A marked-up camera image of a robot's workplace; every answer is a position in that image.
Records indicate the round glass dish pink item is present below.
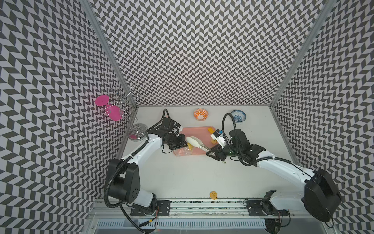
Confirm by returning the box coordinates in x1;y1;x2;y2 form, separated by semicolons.
128;123;148;141

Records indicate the blue patterned small bowl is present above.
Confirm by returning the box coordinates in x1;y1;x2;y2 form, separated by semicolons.
230;110;247;123

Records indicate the orange patterned small bowl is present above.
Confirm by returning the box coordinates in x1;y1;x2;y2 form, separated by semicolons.
193;108;209;121

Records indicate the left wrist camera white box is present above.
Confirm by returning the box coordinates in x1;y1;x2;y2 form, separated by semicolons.
172;122;183;135

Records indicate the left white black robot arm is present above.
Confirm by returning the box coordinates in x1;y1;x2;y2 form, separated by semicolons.
104;109;187;213

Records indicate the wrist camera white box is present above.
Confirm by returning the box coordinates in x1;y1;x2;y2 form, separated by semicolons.
172;122;183;135
211;129;227;148

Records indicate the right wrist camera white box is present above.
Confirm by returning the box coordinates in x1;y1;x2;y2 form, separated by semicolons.
211;129;227;148

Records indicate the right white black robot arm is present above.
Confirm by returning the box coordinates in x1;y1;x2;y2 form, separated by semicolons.
206;124;343;223

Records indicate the wire rack with pink discs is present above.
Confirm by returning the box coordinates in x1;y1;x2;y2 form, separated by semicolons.
94;88;135;121

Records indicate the clear resealable bag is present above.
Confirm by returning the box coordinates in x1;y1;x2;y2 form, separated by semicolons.
173;146;193;157

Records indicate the aluminium front rail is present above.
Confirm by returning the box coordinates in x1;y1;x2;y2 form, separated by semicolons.
84;198;332;220

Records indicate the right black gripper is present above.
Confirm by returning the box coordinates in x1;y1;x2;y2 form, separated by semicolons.
206;141;242;161

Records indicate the pink plastic tray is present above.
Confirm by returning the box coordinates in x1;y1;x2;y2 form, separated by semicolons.
181;126;218;156

